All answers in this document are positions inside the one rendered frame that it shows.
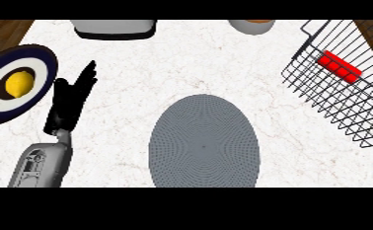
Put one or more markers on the grey pot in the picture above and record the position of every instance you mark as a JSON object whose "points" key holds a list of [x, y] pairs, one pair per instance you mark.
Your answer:
{"points": [[251, 26]]}

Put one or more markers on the grey oval placemat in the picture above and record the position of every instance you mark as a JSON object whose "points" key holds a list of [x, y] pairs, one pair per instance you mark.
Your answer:
{"points": [[204, 145]]}

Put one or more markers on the yellow lemon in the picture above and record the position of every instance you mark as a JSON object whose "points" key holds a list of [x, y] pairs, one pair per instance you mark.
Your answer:
{"points": [[19, 84]]}

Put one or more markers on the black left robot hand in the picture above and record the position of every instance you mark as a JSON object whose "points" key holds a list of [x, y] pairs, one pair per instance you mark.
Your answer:
{"points": [[69, 101]]}

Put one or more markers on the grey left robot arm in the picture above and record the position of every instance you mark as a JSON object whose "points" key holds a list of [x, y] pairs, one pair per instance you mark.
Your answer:
{"points": [[44, 165]]}

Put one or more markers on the grey toaster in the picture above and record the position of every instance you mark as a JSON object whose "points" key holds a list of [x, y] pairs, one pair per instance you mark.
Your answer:
{"points": [[114, 28]]}

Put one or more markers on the blue and white plate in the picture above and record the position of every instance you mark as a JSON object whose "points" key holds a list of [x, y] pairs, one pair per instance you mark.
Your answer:
{"points": [[43, 76]]}

